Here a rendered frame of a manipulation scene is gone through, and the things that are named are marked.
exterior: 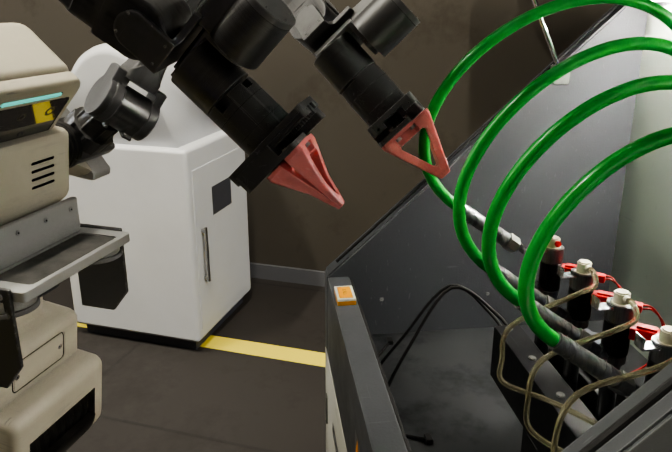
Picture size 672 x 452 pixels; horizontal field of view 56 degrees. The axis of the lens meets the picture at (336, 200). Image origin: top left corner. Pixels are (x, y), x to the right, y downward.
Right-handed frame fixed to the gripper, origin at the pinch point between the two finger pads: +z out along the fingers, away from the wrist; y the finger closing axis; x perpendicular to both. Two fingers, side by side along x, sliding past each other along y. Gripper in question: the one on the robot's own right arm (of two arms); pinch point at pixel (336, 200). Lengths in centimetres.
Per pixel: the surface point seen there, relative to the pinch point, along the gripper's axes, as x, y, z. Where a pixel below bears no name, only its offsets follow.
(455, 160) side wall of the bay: 49, 5, 15
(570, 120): 0.9, 21.2, 10.0
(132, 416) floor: 123, -150, 18
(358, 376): 12.5, -19.1, 20.0
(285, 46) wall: 242, -38, -44
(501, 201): -0.5, 11.6, 11.1
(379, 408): 6.0, -17.0, 22.5
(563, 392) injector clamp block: 7.9, 0.0, 35.9
